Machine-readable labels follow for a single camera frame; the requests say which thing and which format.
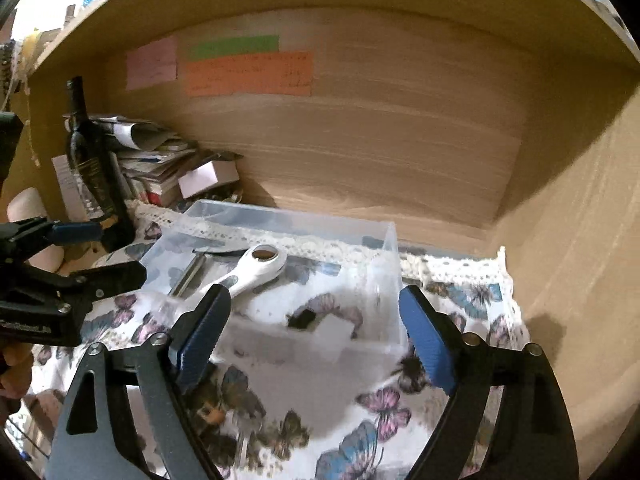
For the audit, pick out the white magnifying glass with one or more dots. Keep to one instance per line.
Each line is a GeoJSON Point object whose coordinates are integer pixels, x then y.
{"type": "Point", "coordinates": [260, 271]}

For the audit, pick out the clear plastic box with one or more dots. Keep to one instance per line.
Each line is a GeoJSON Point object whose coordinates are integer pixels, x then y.
{"type": "Point", "coordinates": [300, 225]}

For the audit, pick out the wooden shelf cabinet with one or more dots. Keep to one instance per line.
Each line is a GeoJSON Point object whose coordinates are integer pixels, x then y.
{"type": "Point", "coordinates": [400, 135]}

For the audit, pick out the small black block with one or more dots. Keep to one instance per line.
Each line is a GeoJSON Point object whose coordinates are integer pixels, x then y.
{"type": "Point", "coordinates": [301, 320]}

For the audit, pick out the person's left hand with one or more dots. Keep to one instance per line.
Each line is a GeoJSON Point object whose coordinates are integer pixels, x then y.
{"type": "Point", "coordinates": [14, 367]}

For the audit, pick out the green paper note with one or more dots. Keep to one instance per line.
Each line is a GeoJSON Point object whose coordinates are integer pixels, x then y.
{"type": "Point", "coordinates": [232, 47]}

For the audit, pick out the beige roll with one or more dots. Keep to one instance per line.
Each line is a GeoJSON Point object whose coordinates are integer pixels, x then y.
{"type": "Point", "coordinates": [30, 207]}

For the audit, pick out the small white cardboard box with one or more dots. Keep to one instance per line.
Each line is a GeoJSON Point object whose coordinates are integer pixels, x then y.
{"type": "Point", "coordinates": [207, 178]}

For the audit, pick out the pink paper note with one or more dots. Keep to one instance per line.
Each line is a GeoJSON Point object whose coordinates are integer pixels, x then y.
{"type": "Point", "coordinates": [151, 62]}

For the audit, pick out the stack of papers and books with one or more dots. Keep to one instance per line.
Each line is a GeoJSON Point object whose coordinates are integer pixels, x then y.
{"type": "Point", "coordinates": [150, 160]}

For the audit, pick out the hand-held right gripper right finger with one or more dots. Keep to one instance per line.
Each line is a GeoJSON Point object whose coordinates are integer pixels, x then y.
{"type": "Point", "coordinates": [425, 340]}

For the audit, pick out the orange paper note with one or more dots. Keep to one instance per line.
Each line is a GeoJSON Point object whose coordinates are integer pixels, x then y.
{"type": "Point", "coordinates": [247, 75]}

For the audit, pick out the small white block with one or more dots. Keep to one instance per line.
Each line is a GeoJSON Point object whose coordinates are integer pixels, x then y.
{"type": "Point", "coordinates": [332, 334]}

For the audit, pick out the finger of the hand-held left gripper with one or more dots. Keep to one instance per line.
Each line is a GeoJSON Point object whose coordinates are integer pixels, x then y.
{"type": "Point", "coordinates": [112, 277]}
{"type": "Point", "coordinates": [75, 233]}

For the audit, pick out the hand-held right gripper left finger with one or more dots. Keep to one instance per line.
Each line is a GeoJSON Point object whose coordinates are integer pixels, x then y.
{"type": "Point", "coordinates": [200, 340]}

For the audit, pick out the dark glass bottle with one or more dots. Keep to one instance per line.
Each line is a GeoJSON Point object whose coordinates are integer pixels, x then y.
{"type": "Point", "coordinates": [87, 160]}

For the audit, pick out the butterfly print tablecloth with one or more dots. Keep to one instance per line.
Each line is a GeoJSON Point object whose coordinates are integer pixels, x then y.
{"type": "Point", "coordinates": [300, 410]}

